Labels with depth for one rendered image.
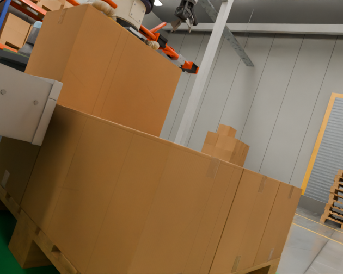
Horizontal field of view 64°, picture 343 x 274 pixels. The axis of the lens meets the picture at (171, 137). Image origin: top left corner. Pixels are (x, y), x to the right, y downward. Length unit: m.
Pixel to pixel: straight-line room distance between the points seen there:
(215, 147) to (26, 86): 7.68
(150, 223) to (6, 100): 0.52
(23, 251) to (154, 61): 0.95
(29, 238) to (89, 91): 0.58
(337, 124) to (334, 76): 1.73
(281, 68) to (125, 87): 10.48
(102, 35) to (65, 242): 0.78
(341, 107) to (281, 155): 2.45
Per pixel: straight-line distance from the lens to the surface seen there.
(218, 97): 11.92
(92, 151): 0.83
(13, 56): 1.93
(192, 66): 1.87
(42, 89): 0.92
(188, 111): 4.49
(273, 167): 10.53
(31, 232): 1.06
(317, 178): 10.15
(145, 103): 1.35
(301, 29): 11.45
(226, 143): 8.24
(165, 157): 0.62
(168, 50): 1.69
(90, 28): 1.18
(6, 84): 0.89
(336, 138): 10.30
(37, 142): 0.94
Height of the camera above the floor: 0.54
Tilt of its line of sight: 2 degrees up
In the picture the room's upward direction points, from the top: 19 degrees clockwise
